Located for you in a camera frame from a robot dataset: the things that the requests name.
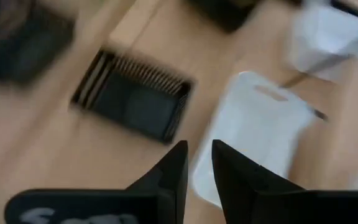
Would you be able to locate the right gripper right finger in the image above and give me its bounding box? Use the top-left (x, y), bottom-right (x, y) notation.
top-left (211, 139), bottom-right (305, 224)

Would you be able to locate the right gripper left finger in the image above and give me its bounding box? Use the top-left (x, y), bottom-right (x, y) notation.
top-left (125, 139), bottom-right (189, 224)

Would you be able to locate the black plastic slotted basket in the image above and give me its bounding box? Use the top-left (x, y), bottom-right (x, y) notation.
top-left (0, 0), bottom-right (76, 86)
top-left (183, 0), bottom-right (259, 34)
top-left (70, 46), bottom-right (195, 146)

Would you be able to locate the white crumpled bag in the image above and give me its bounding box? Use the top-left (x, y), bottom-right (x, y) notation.
top-left (289, 0), bottom-right (358, 83)

